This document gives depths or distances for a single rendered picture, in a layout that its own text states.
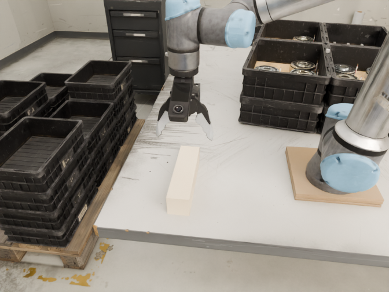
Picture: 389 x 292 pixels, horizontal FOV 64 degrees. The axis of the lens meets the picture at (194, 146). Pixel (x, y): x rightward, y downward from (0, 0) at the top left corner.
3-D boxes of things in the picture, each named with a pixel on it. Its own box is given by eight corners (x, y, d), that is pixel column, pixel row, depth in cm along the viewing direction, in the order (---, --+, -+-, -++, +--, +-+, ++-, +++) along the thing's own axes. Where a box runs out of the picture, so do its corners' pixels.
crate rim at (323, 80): (330, 85, 103) (331, 78, 102) (241, 75, 110) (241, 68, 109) (324, 48, 135) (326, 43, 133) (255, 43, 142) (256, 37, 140)
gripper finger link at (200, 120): (221, 126, 86) (202, 101, 82) (220, 138, 81) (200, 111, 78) (212, 131, 87) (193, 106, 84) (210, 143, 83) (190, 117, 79)
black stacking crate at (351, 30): (392, 77, 133) (402, 51, 127) (319, 70, 140) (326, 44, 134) (375, 49, 164) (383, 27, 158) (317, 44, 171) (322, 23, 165)
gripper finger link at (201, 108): (215, 119, 80) (195, 92, 77) (215, 121, 79) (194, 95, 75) (200, 127, 82) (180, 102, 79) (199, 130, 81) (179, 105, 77)
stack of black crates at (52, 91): (65, 144, 209) (52, 98, 190) (24, 141, 212) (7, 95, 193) (89, 115, 242) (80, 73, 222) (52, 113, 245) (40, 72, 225)
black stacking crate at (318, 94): (322, 110, 109) (330, 79, 102) (239, 99, 116) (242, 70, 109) (319, 70, 140) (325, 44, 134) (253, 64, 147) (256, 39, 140)
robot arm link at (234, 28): (260, 3, 68) (212, 0, 71) (250, 14, 59) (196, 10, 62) (256, 39, 72) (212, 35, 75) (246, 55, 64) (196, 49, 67)
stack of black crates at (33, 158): (67, 250, 140) (38, 174, 114) (5, 243, 143) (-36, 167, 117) (100, 190, 172) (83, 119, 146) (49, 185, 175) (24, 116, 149)
